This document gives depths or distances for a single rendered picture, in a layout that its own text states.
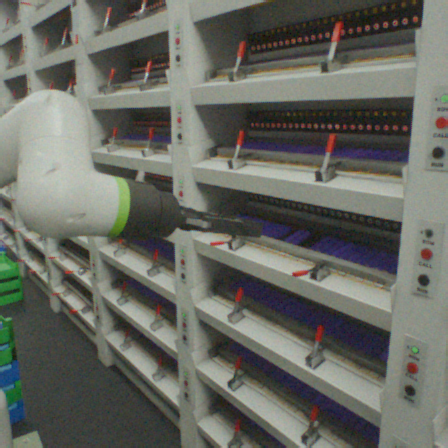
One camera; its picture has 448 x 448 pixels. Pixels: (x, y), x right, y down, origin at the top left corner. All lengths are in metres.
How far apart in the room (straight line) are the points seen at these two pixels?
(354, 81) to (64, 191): 0.51
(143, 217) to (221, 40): 0.70
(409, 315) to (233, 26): 0.86
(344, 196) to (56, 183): 0.49
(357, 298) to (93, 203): 0.50
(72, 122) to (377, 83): 0.48
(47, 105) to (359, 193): 0.52
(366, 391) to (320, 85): 0.59
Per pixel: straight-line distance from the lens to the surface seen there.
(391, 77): 0.76
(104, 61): 1.82
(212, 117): 1.20
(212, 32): 1.22
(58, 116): 0.66
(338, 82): 0.82
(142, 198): 0.64
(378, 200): 0.77
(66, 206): 0.58
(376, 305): 0.82
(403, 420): 0.88
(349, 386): 0.95
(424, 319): 0.78
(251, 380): 1.26
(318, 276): 0.89
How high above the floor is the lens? 1.08
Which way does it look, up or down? 14 degrees down
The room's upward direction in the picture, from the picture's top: straight up
